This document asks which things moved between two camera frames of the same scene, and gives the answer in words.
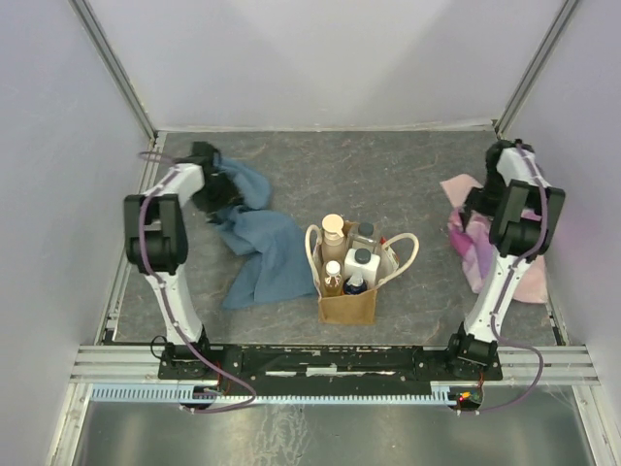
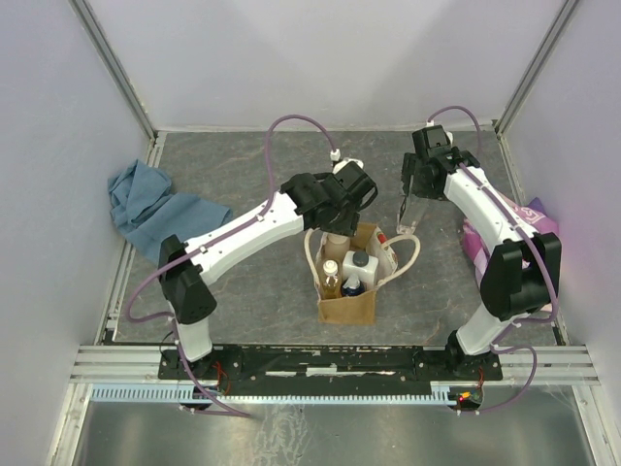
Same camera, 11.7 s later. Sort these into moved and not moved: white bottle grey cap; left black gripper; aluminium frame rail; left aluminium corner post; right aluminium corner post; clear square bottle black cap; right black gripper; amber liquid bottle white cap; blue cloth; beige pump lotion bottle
Moved: left black gripper; blue cloth; right black gripper; clear square bottle black cap
Not moved: right aluminium corner post; beige pump lotion bottle; left aluminium corner post; aluminium frame rail; amber liquid bottle white cap; white bottle grey cap
